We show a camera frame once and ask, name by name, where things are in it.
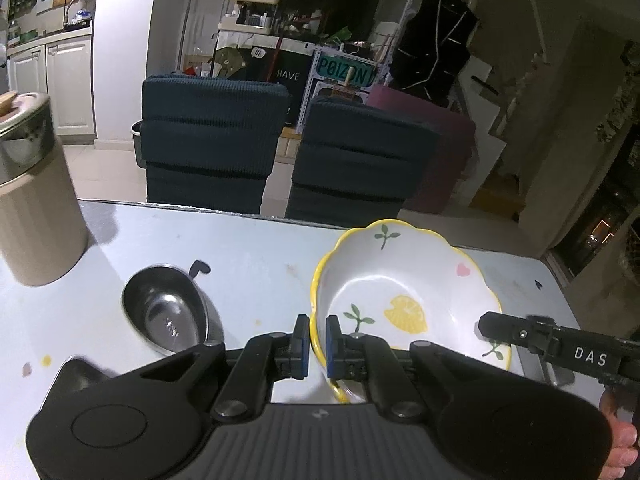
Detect teal sign plate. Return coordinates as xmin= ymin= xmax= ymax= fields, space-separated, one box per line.
xmin=314 ymin=56 xmax=377 ymax=88

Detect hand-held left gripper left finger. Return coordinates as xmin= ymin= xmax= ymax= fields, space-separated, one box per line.
xmin=140 ymin=315 xmax=310 ymax=422

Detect maroon chair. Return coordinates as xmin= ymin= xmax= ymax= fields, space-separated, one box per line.
xmin=367 ymin=85 xmax=477 ymax=215

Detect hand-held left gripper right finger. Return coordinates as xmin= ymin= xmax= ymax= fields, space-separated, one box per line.
xmin=325 ymin=315 xmax=496 ymax=422

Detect white shelf rack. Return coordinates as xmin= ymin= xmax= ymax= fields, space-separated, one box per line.
xmin=219 ymin=0 xmax=281 ymax=37

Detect black vest with white trim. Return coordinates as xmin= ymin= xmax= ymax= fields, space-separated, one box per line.
xmin=392 ymin=0 xmax=479 ymax=107

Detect black bag with white print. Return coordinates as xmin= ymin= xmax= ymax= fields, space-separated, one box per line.
xmin=267 ymin=46 xmax=315 ymax=128

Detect floral bowl with yellow rim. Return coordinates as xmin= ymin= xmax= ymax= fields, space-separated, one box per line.
xmin=310 ymin=219 xmax=512 ymax=405

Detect person's right hand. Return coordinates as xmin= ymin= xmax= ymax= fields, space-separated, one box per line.
xmin=599 ymin=391 xmax=640 ymax=480

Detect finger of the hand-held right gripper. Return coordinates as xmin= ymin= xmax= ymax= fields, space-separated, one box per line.
xmin=477 ymin=311 xmax=555 ymax=359

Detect small dark waste bin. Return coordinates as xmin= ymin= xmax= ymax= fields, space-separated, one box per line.
xmin=131 ymin=120 xmax=147 ymax=170

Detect white kitchen cabinets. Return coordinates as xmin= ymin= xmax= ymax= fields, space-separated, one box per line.
xmin=5 ymin=0 xmax=103 ymax=142

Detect dark blue chair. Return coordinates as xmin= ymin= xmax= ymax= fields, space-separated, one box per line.
xmin=140 ymin=74 xmax=292 ymax=215
xmin=286 ymin=96 xmax=441 ymax=227

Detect small round steel bowl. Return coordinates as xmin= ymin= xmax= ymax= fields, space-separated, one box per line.
xmin=121 ymin=264 xmax=226 ymax=358

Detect beige canister with steel lid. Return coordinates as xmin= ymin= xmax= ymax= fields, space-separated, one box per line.
xmin=0 ymin=91 xmax=91 ymax=288

